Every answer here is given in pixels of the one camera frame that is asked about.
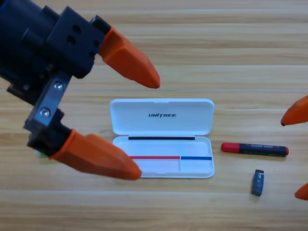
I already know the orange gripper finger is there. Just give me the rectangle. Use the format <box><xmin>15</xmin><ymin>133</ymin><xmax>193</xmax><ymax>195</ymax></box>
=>
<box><xmin>295</xmin><ymin>182</ymin><xmax>308</xmax><ymax>201</ymax></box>
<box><xmin>49</xmin><ymin>129</ymin><xmax>142</xmax><ymax>181</ymax></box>
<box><xmin>281</xmin><ymin>95</ymin><xmax>308</xmax><ymax>126</ymax></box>

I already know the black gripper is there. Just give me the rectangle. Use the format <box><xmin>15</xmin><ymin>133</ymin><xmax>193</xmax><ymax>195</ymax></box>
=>
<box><xmin>0</xmin><ymin>0</ymin><xmax>161</xmax><ymax>158</ymax></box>

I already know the red and black marker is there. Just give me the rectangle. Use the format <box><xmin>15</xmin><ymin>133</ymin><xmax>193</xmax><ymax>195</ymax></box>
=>
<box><xmin>220</xmin><ymin>142</ymin><xmax>289</xmax><ymax>157</ymax></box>

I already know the white Unitree pencil case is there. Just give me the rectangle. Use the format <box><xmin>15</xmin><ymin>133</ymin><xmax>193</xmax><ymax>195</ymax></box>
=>
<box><xmin>109</xmin><ymin>98</ymin><xmax>215</xmax><ymax>179</ymax></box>

